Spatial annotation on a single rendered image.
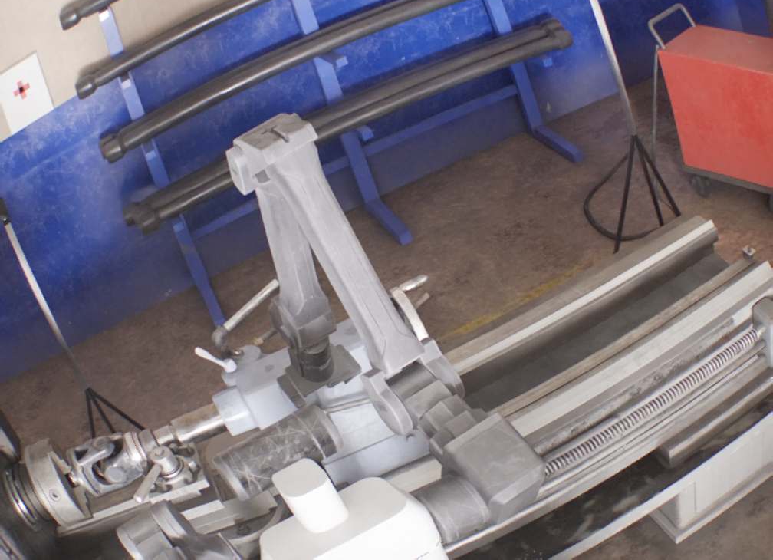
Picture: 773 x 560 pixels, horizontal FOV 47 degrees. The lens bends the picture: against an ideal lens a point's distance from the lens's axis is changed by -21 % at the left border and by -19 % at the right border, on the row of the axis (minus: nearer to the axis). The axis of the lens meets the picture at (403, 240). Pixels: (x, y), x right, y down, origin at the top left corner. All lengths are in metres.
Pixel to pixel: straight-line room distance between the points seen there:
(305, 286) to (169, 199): 3.49
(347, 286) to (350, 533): 0.35
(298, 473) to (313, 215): 0.34
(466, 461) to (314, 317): 0.49
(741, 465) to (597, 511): 0.61
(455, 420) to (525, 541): 1.52
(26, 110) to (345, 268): 3.91
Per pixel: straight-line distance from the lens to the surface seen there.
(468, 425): 1.31
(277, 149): 1.33
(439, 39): 5.63
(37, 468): 2.50
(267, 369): 2.47
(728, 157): 4.67
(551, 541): 2.77
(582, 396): 2.56
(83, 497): 2.55
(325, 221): 1.34
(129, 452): 2.49
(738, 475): 3.19
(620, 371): 2.60
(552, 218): 5.04
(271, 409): 2.43
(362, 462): 2.50
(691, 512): 3.14
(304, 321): 1.65
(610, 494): 2.86
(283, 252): 1.54
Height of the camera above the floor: 2.45
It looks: 28 degrees down
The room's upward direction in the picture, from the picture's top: 20 degrees counter-clockwise
